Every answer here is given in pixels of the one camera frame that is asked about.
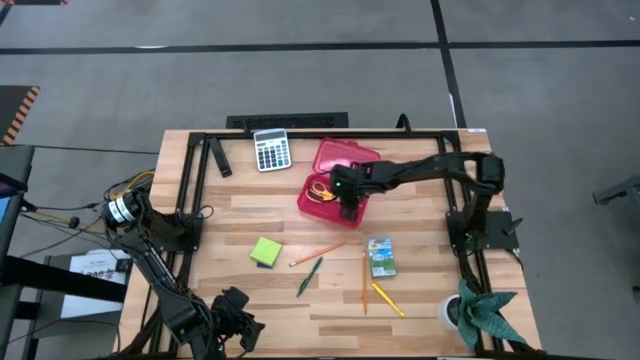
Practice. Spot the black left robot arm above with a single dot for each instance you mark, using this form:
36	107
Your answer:
150	250

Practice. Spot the green sticky note pad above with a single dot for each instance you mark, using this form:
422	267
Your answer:
266	251

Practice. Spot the black clamp lever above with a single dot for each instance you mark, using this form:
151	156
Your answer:
512	226

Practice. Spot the green crayon box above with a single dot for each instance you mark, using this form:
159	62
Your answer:
381	257

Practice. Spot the white paper sheet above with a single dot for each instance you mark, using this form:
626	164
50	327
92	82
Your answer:
90	300

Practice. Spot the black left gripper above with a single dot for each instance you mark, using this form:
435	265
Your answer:
230	307

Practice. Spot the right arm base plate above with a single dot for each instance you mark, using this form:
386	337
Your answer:
500	235

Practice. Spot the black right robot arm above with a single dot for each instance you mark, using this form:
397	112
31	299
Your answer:
440	167

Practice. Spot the white plant pot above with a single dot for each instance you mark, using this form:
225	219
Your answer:
444	312

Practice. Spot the pink plastic pencil box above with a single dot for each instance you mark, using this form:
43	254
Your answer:
340	155

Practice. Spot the black flat metal strip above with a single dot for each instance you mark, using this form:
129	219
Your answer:
220	157

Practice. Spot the grey stand leg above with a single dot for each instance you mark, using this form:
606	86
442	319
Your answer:
620	192

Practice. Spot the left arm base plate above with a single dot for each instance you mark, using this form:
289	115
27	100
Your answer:
187	240

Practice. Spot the orange pencil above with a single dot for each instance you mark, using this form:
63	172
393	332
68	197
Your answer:
364	282
316	254

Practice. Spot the green artificial plant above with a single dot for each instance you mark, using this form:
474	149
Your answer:
480	312

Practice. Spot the grey desk calculator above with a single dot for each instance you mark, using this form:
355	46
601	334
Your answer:
272	152

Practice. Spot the yellow pen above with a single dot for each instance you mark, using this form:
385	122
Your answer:
387	299

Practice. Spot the black aluminium table frame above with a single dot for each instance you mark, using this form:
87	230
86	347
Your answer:
325	134

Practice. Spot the dark computer monitor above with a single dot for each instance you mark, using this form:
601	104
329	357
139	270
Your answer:
15	165

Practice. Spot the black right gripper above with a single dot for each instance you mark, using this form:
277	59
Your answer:
350	180

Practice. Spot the green pen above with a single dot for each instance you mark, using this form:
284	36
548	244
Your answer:
310	276

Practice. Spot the hazard striped floor mat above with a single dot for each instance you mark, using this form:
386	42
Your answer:
17	112

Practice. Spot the black side table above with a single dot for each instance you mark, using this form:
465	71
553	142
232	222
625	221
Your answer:
50	277

